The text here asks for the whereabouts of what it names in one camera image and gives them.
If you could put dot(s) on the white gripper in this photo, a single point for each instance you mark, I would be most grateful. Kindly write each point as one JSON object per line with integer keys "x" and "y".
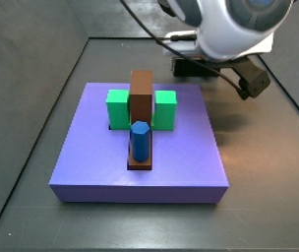
{"x": 188, "y": 47}

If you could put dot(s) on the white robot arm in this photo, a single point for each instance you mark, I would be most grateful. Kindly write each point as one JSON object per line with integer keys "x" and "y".
{"x": 230, "y": 28}

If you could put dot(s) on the purple base board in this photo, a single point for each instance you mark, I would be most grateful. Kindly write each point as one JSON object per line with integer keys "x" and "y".
{"x": 90, "y": 172}

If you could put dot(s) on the black angled holder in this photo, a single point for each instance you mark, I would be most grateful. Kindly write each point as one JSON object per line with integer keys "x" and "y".
{"x": 185, "y": 69}

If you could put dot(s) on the brown L-shaped block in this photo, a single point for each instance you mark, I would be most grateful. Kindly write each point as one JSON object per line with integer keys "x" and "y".
{"x": 140, "y": 112}

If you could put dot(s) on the green block right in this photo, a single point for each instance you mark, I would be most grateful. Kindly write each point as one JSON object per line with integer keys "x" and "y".
{"x": 165, "y": 104}

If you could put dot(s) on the green block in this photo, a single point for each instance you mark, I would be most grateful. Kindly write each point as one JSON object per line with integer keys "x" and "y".
{"x": 117, "y": 109}
{"x": 165, "y": 104}

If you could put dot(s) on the green block left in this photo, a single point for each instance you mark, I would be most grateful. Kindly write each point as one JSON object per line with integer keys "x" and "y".
{"x": 117, "y": 109}

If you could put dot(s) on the blue hexagonal peg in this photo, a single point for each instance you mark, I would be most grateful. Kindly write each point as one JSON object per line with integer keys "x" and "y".
{"x": 140, "y": 140}

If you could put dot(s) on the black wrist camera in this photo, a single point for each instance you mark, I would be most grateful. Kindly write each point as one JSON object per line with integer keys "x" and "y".
{"x": 254, "y": 79}

